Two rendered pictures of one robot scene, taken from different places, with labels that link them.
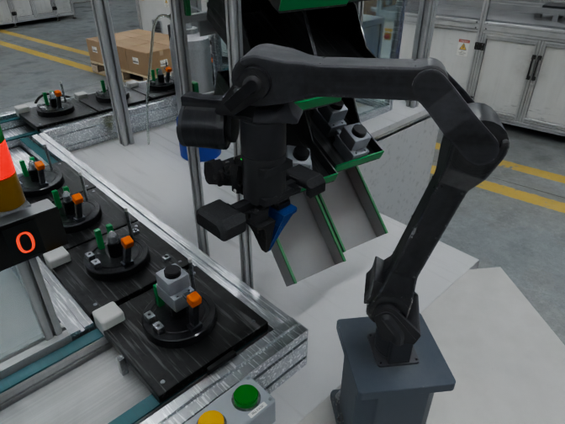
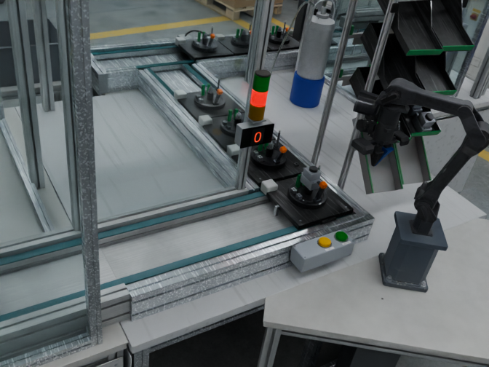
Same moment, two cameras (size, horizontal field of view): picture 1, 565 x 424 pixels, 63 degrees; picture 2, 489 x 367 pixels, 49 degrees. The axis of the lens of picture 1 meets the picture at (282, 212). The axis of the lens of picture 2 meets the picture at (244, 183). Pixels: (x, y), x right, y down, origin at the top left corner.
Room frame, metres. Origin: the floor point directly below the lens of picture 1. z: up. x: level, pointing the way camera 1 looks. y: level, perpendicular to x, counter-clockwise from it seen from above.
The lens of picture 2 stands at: (-0.91, 0.22, 2.06)
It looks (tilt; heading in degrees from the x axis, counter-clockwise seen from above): 35 degrees down; 8
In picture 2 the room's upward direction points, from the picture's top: 9 degrees clockwise
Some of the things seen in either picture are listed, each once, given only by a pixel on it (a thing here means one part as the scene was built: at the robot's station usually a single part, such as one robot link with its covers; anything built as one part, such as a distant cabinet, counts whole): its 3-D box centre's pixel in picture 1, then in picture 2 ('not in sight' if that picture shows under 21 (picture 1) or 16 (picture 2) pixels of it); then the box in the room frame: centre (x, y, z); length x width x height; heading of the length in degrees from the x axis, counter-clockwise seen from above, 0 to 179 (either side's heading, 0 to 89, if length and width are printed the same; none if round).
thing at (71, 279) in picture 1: (113, 246); (269, 150); (0.83, 0.37, 1.01); 0.24 x 0.24 x 0.13; 44
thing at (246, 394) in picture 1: (245, 397); (340, 237); (0.48, 0.06, 0.96); 0.04 x 0.04 x 0.02
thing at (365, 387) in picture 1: (384, 389); (410, 251); (0.49, -0.17, 0.96); 0.15 x 0.15 x 0.20; 7
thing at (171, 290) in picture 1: (171, 282); (310, 174); (0.65, 0.20, 1.06); 0.08 x 0.04 x 0.07; 44
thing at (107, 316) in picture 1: (109, 319); (268, 187); (0.65, 0.34, 0.97); 0.05 x 0.05 x 0.04; 44
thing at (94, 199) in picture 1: (69, 204); not in sight; (1.01, 0.54, 1.01); 0.24 x 0.24 x 0.13; 44
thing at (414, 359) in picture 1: (394, 334); (423, 220); (0.50, -0.17, 1.09); 0.07 x 0.07 x 0.06; 7
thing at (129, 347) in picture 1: (181, 323); (305, 199); (0.64, 0.20, 0.96); 0.24 x 0.24 x 0.02; 44
